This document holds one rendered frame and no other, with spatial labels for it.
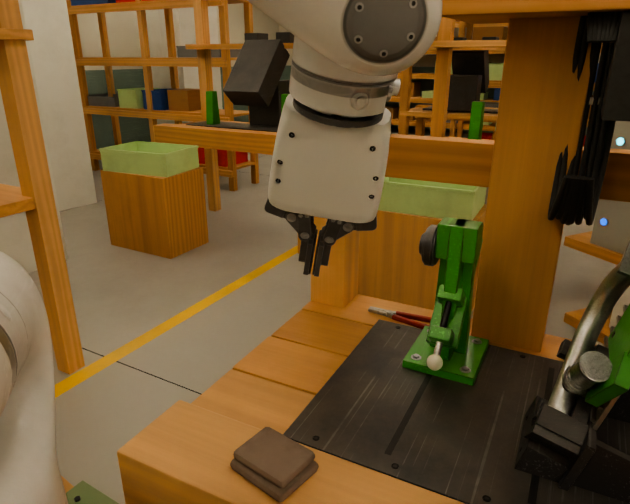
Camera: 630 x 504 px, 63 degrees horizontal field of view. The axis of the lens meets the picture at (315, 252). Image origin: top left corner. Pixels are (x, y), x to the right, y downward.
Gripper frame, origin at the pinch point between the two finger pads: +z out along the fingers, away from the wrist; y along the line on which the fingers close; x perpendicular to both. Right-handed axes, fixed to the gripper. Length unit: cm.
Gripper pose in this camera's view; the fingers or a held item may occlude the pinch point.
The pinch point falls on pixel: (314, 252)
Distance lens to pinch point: 51.7
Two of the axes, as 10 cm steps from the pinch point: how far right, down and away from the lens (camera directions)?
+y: -9.9, -1.7, 0.2
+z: -1.3, 7.9, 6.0
